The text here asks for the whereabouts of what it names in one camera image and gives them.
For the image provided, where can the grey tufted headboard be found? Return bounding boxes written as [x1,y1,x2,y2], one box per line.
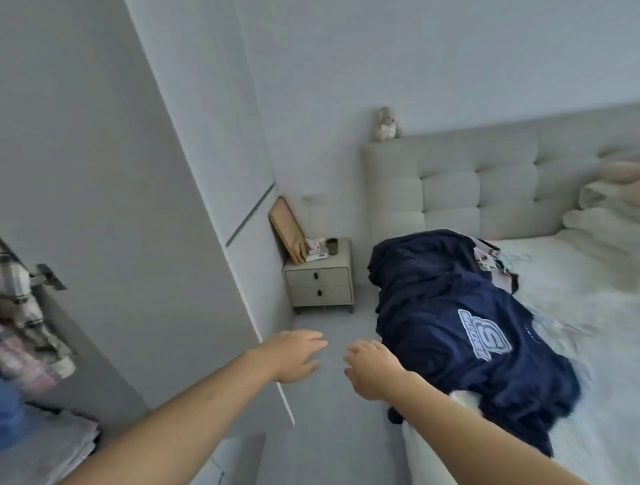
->
[361,103,640,280]

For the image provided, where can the metal door hinge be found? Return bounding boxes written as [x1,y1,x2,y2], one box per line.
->
[27,263,67,292]

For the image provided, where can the blue denim shirt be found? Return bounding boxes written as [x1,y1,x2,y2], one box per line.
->
[0,377,29,443]

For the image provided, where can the navy Skechers tee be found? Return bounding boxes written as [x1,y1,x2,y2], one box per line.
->
[375,272,582,458]

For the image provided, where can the brown wooden board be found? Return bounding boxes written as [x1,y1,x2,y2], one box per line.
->
[267,195,307,266]

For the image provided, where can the person's left forearm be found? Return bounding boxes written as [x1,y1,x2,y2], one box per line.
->
[57,349,281,485]

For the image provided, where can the light grey clothes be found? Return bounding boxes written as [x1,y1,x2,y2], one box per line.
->
[0,404,101,485]

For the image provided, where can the beige nightstand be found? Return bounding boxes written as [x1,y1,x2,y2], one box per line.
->
[281,237,356,316]

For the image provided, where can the bed with white bedspread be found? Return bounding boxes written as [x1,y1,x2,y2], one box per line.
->
[399,235,640,485]

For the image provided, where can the cream plaid shirt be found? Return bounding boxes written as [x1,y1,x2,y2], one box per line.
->
[0,239,77,380]

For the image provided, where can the person's left hand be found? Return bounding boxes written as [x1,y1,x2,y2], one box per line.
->
[249,329,329,384]

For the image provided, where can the tissue packet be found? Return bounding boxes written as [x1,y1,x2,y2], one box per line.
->
[303,237,329,263]

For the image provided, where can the white wardrobe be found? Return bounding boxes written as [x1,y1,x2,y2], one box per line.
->
[0,0,296,485]

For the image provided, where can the cream teddy bear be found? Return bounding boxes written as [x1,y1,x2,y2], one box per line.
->
[371,106,403,143]

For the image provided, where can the person's right hand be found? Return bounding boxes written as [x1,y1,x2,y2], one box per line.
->
[342,339,416,402]

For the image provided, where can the person's right forearm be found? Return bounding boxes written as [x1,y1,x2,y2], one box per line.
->
[389,372,586,485]

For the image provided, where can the grey sweater red stitching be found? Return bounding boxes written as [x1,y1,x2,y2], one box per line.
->
[472,239,521,293]

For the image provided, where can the beige plush toy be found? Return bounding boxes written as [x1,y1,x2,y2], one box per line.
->
[602,161,640,185]

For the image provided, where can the stack of white bedding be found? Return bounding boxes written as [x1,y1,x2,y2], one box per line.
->
[559,177,640,270]

